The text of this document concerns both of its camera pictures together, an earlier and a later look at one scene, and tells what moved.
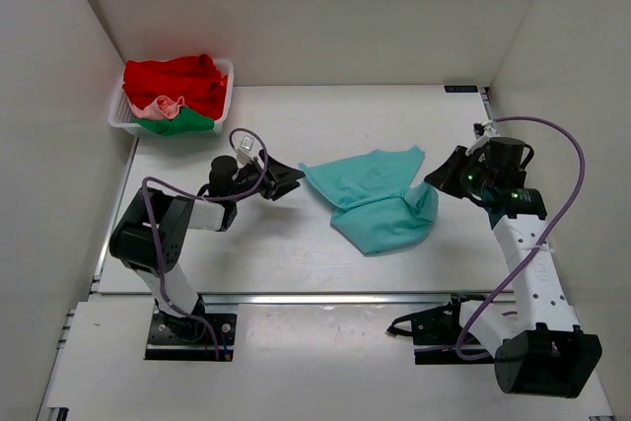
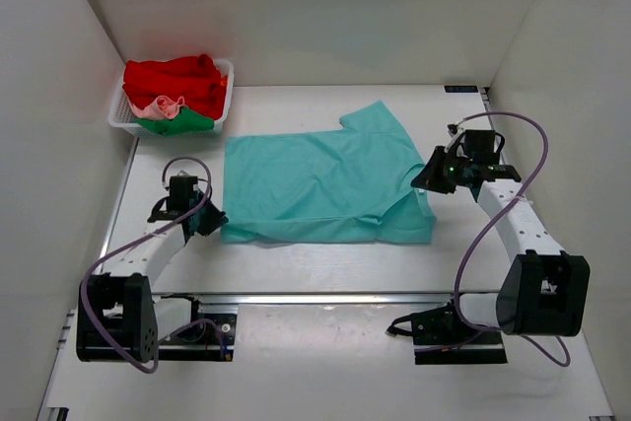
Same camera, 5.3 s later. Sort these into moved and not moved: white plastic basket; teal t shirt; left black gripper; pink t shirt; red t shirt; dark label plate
Moved: left black gripper; teal t shirt
Not moved: pink t shirt; red t shirt; white plastic basket; dark label plate
